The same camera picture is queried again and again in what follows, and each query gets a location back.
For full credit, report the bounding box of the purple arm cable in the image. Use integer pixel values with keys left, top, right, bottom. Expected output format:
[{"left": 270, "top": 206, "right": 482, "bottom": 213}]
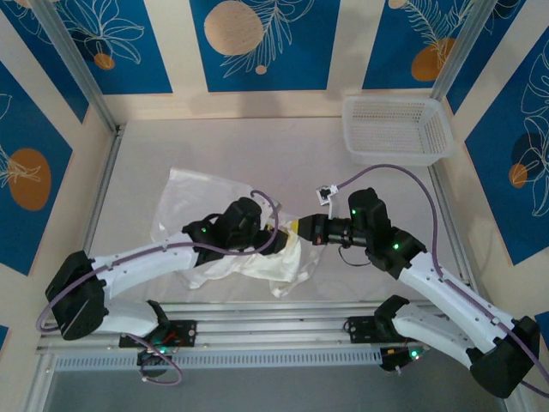
[
  {"left": 335, "top": 164, "right": 549, "bottom": 398},
  {"left": 36, "top": 191, "right": 281, "bottom": 385}
]

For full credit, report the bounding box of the aluminium frame post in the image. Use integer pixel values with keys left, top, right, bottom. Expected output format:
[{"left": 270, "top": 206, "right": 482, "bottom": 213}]
[
  {"left": 32, "top": 0, "right": 125, "bottom": 135},
  {"left": 430, "top": 0, "right": 502, "bottom": 102}
]

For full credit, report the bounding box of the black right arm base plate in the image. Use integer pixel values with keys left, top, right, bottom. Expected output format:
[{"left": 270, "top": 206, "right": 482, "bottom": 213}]
[{"left": 346, "top": 315, "right": 389, "bottom": 344}]

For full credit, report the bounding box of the aluminium profile rail frame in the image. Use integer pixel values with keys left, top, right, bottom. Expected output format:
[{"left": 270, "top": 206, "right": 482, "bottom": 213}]
[{"left": 36, "top": 300, "right": 503, "bottom": 355}]

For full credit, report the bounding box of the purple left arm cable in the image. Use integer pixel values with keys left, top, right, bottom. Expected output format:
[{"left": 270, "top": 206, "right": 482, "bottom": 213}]
[{"left": 36, "top": 191, "right": 281, "bottom": 385}]

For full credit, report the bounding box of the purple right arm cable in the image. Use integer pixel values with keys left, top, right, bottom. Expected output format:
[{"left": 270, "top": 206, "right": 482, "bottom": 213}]
[{"left": 335, "top": 164, "right": 549, "bottom": 398}]

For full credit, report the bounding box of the white perforated plastic basket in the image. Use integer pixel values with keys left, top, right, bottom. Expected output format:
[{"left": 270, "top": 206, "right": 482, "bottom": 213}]
[{"left": 342, "top": 96, "right": 456, "bottom": 167}]

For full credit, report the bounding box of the white t-shirt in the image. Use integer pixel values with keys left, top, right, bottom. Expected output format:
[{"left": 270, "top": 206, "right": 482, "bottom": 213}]
[{"left": 150, "top": 166, "right": 321, "bottom": 300}]

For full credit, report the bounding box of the blue floral wall panel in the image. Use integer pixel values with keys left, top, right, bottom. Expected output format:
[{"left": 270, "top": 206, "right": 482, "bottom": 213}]
[
  {"left": 465, "top": 36, "right": 549, "bottom": 267},
  {"left": 55, "top": 0, "right": 174, "bottom": 96},
  {"left": 362, "top": 0, "right": 477, "bottom": 91},
  {"left": 445, "top": 0, "right": 527, "bottom": 115},
  {"left": 0, "top": 0, "right": 91, "bottom": 125},
  {"left": 0, "top": 59, "right": 74, "bottom": 276},
  {"left": 190, "top": 0, "right": 342, "bottom": 93}
]

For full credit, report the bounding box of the black controller board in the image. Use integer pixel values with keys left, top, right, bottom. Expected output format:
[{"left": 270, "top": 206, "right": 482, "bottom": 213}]
[
  {"left": 380, "top": 345, "right": 425, "bottom": 373},
  {"left": 136, "top": 345, "right": 173, "bottom": 368}
]

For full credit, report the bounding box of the grey slotted cable duct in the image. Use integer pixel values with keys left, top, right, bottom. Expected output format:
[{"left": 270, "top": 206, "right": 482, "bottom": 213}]
[{"left": 53, "top": 346, "right": 383, "bottom": 373}]

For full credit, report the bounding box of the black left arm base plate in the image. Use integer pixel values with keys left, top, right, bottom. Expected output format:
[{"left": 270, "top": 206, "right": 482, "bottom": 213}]
[{"left": 118, "top": 319, "right": 197, "bottom": 348}]

